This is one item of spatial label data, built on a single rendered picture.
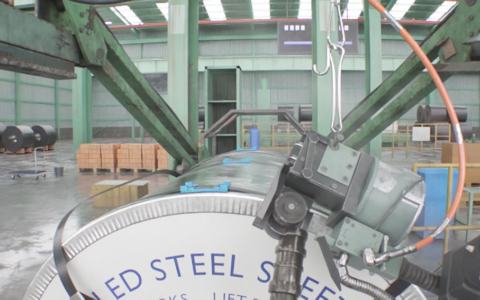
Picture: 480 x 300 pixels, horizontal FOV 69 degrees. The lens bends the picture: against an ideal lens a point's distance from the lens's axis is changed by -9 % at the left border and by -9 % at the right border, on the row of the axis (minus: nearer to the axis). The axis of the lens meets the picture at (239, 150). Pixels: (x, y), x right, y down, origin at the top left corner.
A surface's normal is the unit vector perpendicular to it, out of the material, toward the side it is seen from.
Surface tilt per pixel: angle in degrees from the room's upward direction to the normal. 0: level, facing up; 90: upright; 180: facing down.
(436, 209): 93
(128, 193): 90
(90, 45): 90
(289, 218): 58
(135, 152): 90
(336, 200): 137
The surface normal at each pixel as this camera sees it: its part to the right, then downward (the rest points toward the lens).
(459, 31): -0.96, 0.03
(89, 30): 0.97, 0.01
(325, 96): -0.09, 0.07
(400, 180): 0.19, -0.61
